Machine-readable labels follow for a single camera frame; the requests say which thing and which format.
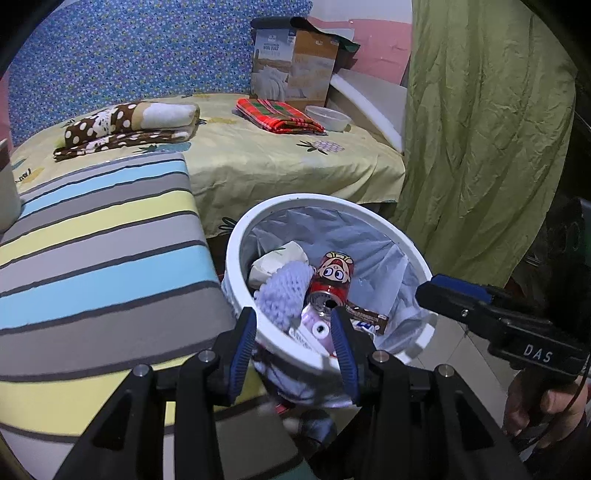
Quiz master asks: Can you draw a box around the purple small carton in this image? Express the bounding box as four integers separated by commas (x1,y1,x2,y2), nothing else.
288,305,335,357

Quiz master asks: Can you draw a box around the brown snack wrapper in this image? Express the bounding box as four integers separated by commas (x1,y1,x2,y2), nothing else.
345,302,390,336

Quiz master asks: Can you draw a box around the red cartoon can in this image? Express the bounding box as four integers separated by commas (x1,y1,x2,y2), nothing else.
307,251,355,316

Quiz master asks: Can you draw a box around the beige paper bag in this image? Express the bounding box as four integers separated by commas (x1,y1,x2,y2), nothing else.
247,241,308,290

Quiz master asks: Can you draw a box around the white round trash bin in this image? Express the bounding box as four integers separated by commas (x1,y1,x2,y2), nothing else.
222,193,437,363

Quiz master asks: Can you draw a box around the grey trash bag liner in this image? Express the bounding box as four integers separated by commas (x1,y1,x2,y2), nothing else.
222,193,438,408

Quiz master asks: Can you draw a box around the person right hand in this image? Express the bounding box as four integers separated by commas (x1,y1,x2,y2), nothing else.
503,371,589,448

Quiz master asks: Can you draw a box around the striped table cloth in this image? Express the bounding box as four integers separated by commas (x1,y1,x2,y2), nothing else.
0,151,279,480

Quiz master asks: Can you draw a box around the yellow bed sheet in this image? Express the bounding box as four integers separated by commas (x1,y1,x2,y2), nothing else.
12,94,406,237

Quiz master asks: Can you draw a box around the green curtain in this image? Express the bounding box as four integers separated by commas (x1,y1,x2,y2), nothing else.
393,1,577,286

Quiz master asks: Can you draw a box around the white plastic bowl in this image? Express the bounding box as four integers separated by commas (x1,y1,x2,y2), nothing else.
304,105,352,132

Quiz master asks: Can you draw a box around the red plaid folded cloth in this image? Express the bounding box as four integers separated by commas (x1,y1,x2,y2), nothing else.
235,98,325,135

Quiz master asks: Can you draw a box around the brown polka dot blanket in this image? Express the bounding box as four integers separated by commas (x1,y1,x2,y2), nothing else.
53,101,200,162

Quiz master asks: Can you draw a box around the brown white mug tumbler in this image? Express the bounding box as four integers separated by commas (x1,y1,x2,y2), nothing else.
0,138,22,233

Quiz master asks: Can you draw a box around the bedding cardboard box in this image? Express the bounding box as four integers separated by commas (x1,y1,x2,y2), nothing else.
250,16,360,110

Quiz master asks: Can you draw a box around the blue patterned headboard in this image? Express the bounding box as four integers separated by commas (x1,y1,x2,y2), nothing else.
8,0,312,145

